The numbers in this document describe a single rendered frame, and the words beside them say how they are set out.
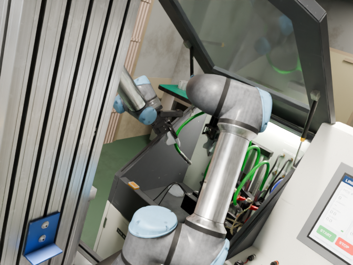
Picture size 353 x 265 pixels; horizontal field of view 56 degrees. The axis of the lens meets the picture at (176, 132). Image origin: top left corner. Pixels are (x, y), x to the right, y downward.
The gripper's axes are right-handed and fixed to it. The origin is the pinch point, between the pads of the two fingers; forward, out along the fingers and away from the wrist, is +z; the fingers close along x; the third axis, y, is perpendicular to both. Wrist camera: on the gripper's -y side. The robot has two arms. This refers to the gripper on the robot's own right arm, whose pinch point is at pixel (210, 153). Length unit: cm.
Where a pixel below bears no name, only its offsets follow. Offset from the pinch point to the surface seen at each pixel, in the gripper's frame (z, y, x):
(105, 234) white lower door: 62, 21, -29
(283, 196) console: 1.3, -6.4, 36.5
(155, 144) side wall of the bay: 11.1, 3.0, -31.3
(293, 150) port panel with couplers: -11.2, -32.1, 23.5
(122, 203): 39, 21, -24
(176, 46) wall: -14, -230, -253
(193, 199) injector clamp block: 25.2, -0.4, 0.1
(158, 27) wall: -33, -179, -245
